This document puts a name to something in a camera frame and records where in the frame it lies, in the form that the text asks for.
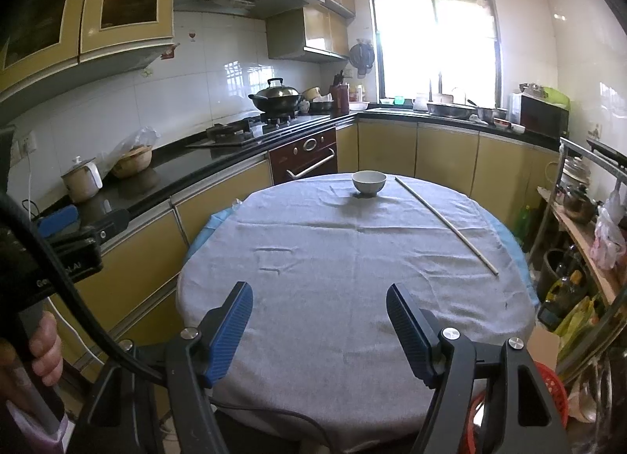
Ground pink plastic bag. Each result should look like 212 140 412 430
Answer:
590 184 627 271

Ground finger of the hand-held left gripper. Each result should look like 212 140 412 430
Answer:
36 205 82 240
78 209 130 245

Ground green bag on microwave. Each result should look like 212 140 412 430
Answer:
541 86 571 107

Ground red plastic basket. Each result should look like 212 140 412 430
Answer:
463 361 569 454

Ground cooking oil bottle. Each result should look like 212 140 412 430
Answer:
539 270 586 330

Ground black cable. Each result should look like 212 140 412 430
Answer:
0 192 334 454

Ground flat cardboard sheet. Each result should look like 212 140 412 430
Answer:
526 324 562 371

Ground long wooden stick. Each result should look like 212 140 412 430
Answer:
394 176 499 276

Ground gas stove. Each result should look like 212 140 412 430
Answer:
185 113 331 148

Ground white electric pot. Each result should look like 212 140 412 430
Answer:
61 156 103 202

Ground dark red oven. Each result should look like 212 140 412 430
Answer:
268 127 339 185

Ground black wok with lid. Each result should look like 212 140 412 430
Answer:
248 78 303 114

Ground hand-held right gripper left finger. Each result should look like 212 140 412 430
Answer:
73 280 254 454

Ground clay pot in plastic bag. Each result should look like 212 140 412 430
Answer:
100 127 160 179

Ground metal wash basin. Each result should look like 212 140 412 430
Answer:
427 101 478 120

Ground white power cord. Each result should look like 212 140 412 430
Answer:
24 153 41 220

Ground white bowl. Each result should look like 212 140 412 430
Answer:
352 171 387 198

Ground metal storage rack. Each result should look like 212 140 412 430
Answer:
529 136 627 386

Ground yellow-green plastic bag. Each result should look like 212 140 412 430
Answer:
553 294 608 352

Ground kitchen window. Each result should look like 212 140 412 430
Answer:
363 0 503 109

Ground black kitchen countertop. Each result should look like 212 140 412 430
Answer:
29 108 562 220

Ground yellow lower kitchen cabinets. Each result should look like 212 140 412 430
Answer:
49 118 562 367

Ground steel pot with lid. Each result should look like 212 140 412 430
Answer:
562 183 597 224

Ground wall fan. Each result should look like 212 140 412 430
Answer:
349 40 375 77

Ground yellow small wall cabinet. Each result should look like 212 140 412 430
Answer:
266 5 350 63

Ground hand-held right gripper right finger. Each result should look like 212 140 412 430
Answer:
386 282 571 454

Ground person's left hand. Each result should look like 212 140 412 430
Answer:
0 311 64 416

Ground grey tablecloth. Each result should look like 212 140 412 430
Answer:
175 172 537 452

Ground microwave oven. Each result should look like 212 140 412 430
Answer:
509 92 570 138

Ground yellow glass-door upper cabinet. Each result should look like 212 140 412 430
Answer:
0 0 177 107

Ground knife block with bottles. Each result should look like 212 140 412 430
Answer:
330 74 350 114

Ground green plastic bottle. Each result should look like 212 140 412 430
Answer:
516 204 537 246

